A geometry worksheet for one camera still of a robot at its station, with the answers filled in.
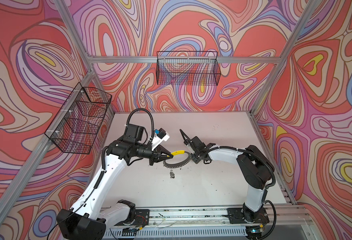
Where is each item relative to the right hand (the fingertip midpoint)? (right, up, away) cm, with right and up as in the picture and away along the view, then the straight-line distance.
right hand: (198, 156), depth 96 cm
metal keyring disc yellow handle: (-13, +6, -32) cm, 35 cm away
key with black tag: (-17, -4, -25) cm, 30 cm away
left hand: (-16, +7, -31) cm, 35 cm away
